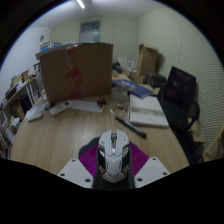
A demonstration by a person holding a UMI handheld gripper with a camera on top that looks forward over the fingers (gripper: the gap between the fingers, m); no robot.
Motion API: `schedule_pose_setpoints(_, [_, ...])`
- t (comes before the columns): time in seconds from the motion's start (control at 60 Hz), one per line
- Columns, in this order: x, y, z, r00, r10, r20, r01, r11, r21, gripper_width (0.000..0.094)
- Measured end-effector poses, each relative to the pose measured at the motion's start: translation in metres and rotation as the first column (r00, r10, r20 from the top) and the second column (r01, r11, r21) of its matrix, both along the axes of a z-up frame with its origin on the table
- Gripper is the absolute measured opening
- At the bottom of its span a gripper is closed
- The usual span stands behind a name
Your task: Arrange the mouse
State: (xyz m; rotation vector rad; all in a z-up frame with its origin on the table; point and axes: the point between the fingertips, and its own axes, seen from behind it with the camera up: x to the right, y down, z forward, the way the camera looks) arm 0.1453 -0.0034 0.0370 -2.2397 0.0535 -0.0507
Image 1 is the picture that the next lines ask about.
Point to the small dark object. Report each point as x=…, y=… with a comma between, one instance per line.
x=101, y=102

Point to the clear plastic container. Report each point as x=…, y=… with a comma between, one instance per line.
x=119, y=93

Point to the black office chair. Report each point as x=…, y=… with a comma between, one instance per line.
x=183, y=130

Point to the tall brown cardboard box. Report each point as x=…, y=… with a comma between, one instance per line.
x=147, y=60

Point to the small black round object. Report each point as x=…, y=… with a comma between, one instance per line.
x=48, y=106

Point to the cluttered shelf unit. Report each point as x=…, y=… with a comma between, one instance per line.
x=8, y=133

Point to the wall window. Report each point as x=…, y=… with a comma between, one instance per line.
x=90, y=31

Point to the white computer mouse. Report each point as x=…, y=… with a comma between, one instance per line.
x=114, y=156

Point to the wooden side desk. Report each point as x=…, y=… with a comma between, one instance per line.
x=20, y=93

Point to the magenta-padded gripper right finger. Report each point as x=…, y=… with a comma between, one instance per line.
x=141, y=163

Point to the large brown cardboard box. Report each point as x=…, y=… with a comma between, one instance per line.
x=80, y=71

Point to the black marker pen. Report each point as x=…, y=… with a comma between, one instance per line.
x=131, y=127

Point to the open white notebook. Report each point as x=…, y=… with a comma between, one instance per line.
x=148, y=111

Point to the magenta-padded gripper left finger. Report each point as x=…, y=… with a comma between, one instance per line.
x=86, y=163

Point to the blue book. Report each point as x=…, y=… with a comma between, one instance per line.
x=138, y=88

